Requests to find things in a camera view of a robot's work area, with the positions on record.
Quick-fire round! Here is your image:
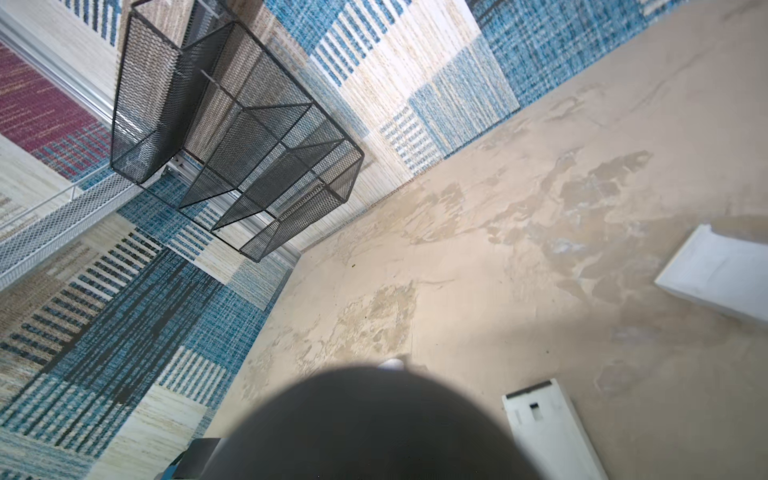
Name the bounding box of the white remote with grey screen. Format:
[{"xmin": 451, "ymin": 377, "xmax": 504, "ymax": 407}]
[{"xmin": 378, "ymin": 358, "xmax": 406, "ymax": 371}]

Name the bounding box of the orange handled screwdriver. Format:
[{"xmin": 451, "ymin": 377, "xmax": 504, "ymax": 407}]
[{"xmin": 202, "ymin": 365, "xmax": 542, "ymax": 479}]

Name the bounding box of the small white battery cover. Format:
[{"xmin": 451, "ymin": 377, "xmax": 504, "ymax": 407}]
[{"xmin": 654, "ymin": 224, "xmax": 767, "ymax": 324}]

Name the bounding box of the black wire mesh shelf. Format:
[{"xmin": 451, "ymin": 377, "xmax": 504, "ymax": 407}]
[{"xmin": 110, "ymin": 1, "xmax": 364, "ymax": 262}]

